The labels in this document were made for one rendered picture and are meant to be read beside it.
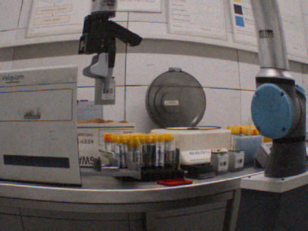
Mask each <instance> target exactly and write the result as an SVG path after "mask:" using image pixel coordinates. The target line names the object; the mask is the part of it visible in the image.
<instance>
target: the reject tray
mask: <svg viewBox="0 0 308 231"><path fill-rule="evenodd" d="M157 184H161V185H164V186H168V187H171V186H181V185H189V184H193V181H188V180H185V179H172V180H162V181H157Z"/></svg>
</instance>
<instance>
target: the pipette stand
mask: <svg viewBox="0 0 308 231"><path fill-rule="evenodd" d="M262 143H263V136H260V135H251V136H245V137H235V148H234V149H243V153H245V157H244V165H243V168H249V167H251V166H254V160H255V157H256V154H257V153H258V150H259V147H260V145H261V144H262Z"/></svg>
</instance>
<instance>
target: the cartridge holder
mask: <svg viewBox="0 0 308 231"><path fill-rule="evenodd" d="M215 174H216V173H214V172H213V171H212V165H211V164H195V165H188V172H184V177H192V178H197V179H203V178H212V177H215Z"/></svg>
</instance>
